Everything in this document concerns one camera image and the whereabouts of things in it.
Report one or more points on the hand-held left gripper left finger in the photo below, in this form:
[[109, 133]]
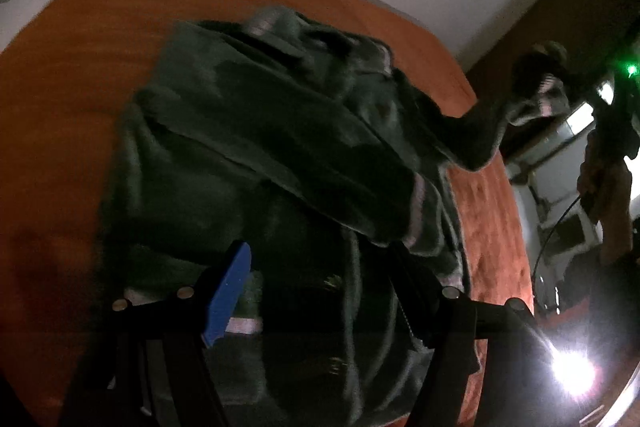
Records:
[[227, 292]]

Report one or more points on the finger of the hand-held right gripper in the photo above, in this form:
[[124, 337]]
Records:
[[575, 82]]

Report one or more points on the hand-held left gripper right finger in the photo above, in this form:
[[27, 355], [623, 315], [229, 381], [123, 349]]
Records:
[[417, 287]]

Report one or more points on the person's right hand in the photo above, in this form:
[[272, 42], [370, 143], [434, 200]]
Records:
[[592, 172]]

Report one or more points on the bright lamp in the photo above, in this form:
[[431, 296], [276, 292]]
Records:
[[572, 369]]

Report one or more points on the orange blanket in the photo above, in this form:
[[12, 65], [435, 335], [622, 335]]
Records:
[[75, 107]]

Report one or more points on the brown wooden wardrobe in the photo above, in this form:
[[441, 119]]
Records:
[[550, 32]]

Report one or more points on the green fleece jacket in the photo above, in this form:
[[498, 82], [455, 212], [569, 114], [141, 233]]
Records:
[[260, 167]]

